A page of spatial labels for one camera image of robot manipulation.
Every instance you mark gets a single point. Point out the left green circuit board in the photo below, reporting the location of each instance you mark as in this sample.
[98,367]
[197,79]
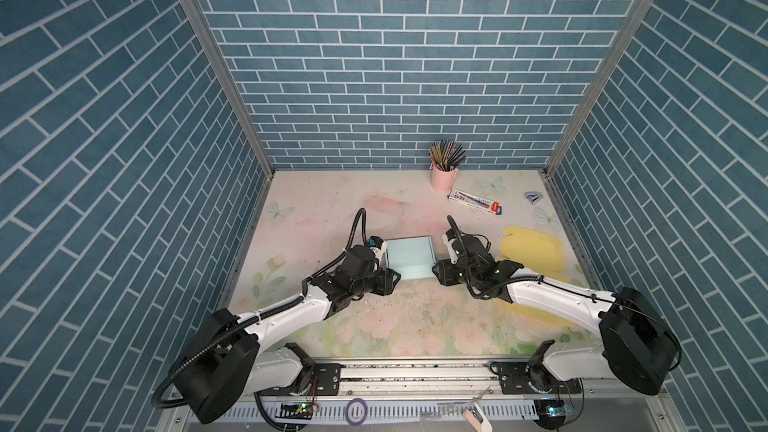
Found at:
[296,411]

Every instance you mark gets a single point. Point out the pink metal pencil bucket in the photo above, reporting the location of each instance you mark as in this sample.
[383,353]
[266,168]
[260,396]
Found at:
[441,180]

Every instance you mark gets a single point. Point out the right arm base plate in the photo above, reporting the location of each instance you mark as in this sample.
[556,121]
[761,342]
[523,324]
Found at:
[517,378]

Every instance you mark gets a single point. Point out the right green circuit board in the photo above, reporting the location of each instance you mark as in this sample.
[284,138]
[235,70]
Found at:
[551,414]

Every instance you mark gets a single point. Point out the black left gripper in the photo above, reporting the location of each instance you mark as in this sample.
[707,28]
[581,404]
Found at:
[385,282]

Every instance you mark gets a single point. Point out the light blue paper box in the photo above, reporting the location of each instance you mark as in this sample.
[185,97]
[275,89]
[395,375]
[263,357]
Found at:
[413,258]

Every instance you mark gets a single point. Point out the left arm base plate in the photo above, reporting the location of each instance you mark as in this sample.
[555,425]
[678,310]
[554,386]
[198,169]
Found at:
[323,380]

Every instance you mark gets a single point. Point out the aluminium front rail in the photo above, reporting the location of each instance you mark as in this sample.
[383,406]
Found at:
[393,391]

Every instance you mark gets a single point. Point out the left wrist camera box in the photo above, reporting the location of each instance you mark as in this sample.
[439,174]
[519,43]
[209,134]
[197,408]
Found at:
[378,247]

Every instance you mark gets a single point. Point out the white pink clip tool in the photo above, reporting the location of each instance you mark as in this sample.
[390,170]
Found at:
[471,410]

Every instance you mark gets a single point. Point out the bundle of coloured pencils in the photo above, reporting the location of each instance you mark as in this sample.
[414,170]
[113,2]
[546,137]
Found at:
[446,155]

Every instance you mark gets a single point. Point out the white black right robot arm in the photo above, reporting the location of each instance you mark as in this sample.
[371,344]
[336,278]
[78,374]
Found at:
[633,345]

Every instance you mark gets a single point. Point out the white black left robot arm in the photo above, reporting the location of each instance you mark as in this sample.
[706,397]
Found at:
[232,355]

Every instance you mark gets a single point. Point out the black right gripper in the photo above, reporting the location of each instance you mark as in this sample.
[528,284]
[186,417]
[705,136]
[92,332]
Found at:
[443,271]

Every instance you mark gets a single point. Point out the white blue pencil box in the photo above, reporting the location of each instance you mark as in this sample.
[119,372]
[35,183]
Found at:
[476,202]

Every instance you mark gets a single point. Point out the yellow paper box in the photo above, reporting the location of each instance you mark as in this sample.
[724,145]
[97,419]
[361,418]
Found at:
[541,253]

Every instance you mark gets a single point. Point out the green circuit board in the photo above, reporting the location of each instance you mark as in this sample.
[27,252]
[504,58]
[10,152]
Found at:
[296,411]
[551,414]

